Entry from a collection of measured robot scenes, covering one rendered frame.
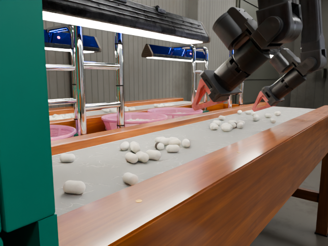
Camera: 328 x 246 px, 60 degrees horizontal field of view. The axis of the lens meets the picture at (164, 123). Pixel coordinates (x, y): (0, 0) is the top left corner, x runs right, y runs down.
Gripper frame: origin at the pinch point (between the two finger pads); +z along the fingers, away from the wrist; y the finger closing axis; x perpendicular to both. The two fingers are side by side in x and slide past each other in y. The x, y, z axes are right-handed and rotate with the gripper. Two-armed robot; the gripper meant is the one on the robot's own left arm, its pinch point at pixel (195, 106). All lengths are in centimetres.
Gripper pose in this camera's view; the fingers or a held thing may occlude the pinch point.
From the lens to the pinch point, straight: 67.8
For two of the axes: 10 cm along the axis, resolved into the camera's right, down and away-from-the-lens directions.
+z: -5.9, 5.7, 5.7
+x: 5.1, 8.1, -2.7
